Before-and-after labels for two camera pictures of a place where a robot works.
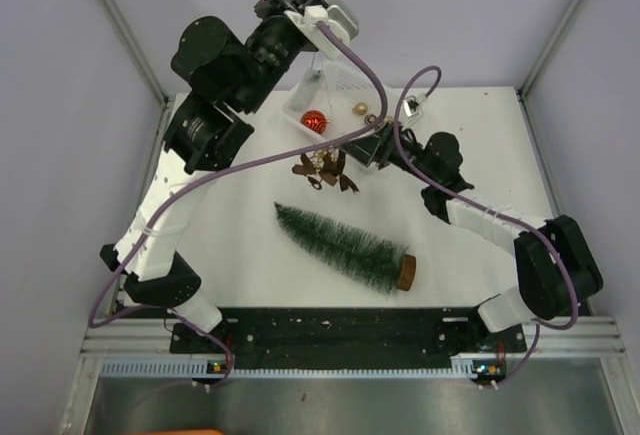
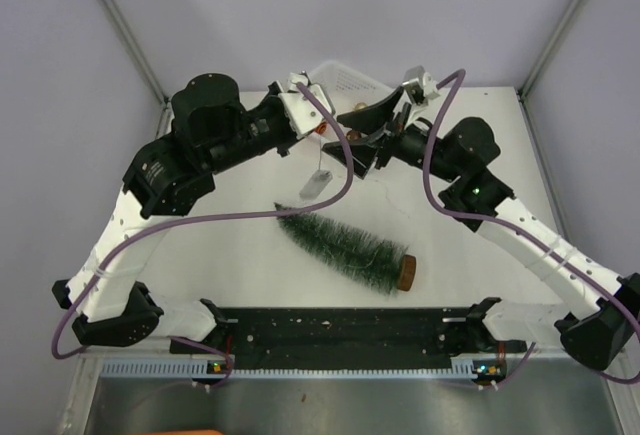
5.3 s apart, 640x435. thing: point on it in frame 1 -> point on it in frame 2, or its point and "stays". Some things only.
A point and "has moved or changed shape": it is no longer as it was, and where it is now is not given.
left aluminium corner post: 125,28 stays
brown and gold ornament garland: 325,165 has moved or changed shape
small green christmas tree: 373,262 stays
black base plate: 350,338 stays
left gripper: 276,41 -> 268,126
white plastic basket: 331,100 stays
